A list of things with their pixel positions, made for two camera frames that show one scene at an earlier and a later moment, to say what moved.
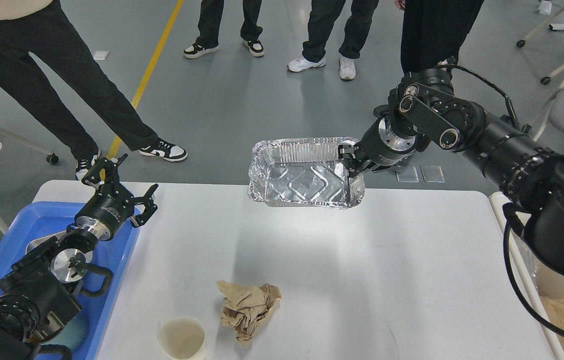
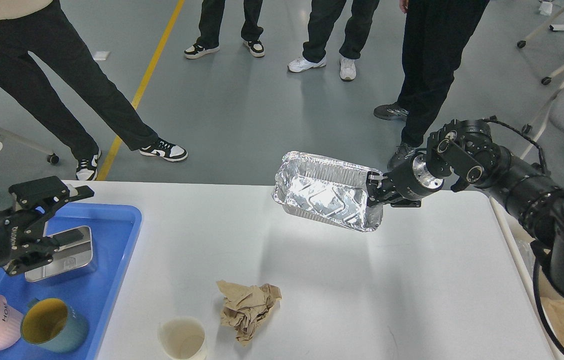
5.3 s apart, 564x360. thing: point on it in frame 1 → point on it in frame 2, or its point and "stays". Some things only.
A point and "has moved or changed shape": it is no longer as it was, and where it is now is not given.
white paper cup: (182, 338) stays
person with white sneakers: (323, 13) stays
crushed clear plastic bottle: (304, 171) has moved or changed shape
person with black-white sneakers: (209, 22) stays
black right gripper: (380, 144) → (408, 178)
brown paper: (244, 305) stays
